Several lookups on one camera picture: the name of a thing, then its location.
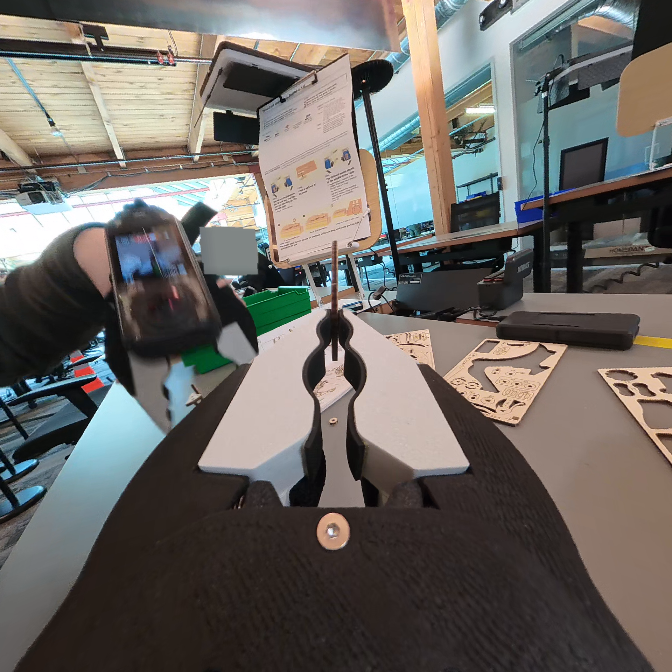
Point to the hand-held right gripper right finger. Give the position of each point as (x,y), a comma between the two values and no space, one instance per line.
(409,420)

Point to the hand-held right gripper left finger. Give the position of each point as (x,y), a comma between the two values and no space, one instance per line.
(246,420)

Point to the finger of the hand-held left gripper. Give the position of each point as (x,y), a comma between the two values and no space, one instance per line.
(155,388)
(236,346)

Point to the wooden spoked wheel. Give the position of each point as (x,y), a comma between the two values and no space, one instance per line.
(335,283)

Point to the person's left forearm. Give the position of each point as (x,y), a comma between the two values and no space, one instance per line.
(42,304)

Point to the wooden parts sheet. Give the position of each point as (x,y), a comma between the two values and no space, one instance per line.
(546,362)
(609,375)
(414,341)

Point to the model instruction booklet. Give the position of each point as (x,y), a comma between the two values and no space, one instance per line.
(333,386)

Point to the person's left hand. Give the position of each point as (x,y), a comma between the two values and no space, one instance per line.
(93,262)

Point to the green storage bin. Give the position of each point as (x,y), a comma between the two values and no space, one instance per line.
(278,309)

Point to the black office chair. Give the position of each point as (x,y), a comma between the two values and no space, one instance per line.
(57,420)

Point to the black power box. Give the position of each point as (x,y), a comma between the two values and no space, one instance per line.
(506,286)

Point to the ceiling projector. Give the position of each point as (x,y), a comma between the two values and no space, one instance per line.
(42,199)

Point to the black flat case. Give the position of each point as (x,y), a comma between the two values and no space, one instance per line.
(567,330)

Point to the printed instruction sheet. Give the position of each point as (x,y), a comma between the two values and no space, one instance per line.
(315,157)

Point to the yellow tape strip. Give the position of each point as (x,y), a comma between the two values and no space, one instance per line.
(653,342)

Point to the black floor lamp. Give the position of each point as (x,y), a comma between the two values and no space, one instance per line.
(372,78)

